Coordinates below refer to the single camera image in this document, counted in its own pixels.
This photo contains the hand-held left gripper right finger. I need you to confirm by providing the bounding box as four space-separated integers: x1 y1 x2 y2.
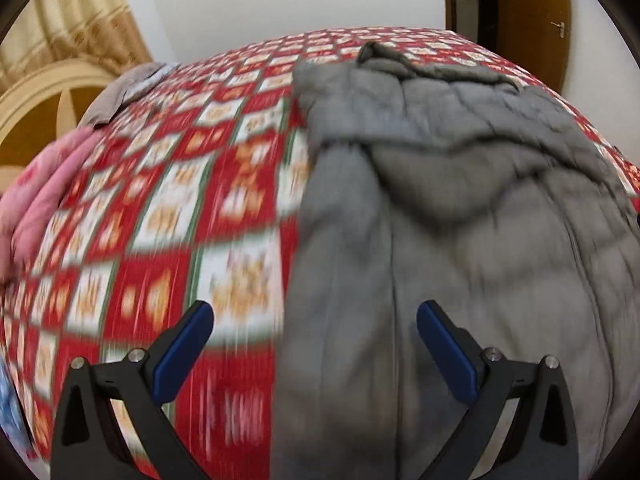
416 301 581 480

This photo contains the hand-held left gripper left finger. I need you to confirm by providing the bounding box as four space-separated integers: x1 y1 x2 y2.
50 300 216 480

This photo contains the grey puffer jacket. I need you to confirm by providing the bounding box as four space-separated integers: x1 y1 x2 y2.
270 41 640 480

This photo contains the red printed bed sheet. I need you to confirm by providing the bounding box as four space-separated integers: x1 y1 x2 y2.
0 27 640 480

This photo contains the light blue cloth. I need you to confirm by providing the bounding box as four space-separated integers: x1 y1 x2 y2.
0 355 36 461

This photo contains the pink folded blanket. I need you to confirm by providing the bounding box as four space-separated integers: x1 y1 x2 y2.
0 126 101 286

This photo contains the striped pillow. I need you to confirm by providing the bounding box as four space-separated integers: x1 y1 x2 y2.
79 61 181 128

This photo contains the cream and brown headboard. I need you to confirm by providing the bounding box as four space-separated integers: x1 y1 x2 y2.
0 57 121 166

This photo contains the beige patterned curtain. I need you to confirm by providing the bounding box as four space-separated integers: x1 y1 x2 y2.
0 0 153 93

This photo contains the brown wooden door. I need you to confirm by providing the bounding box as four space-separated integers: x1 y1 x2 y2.
492 0 572 92

